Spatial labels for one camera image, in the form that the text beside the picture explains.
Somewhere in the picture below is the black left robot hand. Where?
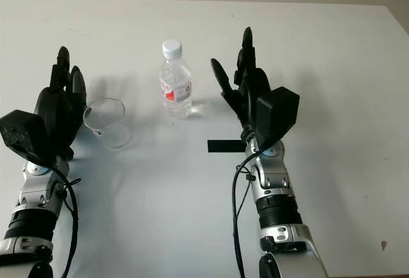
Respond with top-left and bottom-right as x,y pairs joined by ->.
33,46 -> 89,163

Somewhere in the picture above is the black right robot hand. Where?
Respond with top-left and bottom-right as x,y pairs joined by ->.
210,26 -> 272,142

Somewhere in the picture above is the clear plastic cup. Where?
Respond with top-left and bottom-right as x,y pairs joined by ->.
82,98 -> 135,150

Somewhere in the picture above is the clear plastic water bottle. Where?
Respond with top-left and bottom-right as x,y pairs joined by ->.
158,39 -> 194,121

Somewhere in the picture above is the black tape strip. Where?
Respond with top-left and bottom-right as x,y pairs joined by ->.
207,139 -> 247,155

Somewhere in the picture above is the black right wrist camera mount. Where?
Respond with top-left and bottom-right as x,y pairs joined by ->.
255,86 -> 301,150

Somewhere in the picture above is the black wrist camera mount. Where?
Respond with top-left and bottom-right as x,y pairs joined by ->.
255,86 -> 301,150
0,109 -> 49,167

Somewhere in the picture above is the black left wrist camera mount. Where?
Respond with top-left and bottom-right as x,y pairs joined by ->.
0,109 -> 49,167

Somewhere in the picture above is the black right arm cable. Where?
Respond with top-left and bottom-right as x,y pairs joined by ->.
232,150 -> 257,278

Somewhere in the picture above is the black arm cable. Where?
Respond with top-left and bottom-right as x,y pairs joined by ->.
47,165 -> 82,278
232,150 -> 257,278

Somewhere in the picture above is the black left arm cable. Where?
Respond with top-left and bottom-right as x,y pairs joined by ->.
47,165 -> 82,278

